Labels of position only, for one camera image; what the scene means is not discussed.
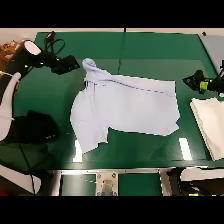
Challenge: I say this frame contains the silver frame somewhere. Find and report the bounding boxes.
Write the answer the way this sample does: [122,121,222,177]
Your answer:
[49,166,183,197]

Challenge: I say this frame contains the black cable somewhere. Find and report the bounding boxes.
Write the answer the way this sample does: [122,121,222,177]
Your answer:
[44,30,66,56]

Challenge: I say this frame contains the black garment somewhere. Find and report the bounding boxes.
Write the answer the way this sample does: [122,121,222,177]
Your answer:
[6,109,60,145]

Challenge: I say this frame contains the light blue shirt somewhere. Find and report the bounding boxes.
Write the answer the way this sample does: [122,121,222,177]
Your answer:
[69,57,181,155]

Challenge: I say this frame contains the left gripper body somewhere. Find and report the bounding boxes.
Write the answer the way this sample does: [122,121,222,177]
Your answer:
[50,54,82,76]

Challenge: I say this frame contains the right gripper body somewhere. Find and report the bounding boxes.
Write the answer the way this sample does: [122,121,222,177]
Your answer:
[182,69,206,91]

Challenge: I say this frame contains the white garment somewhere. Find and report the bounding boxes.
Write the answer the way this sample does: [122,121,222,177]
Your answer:
[189,97,224,162]

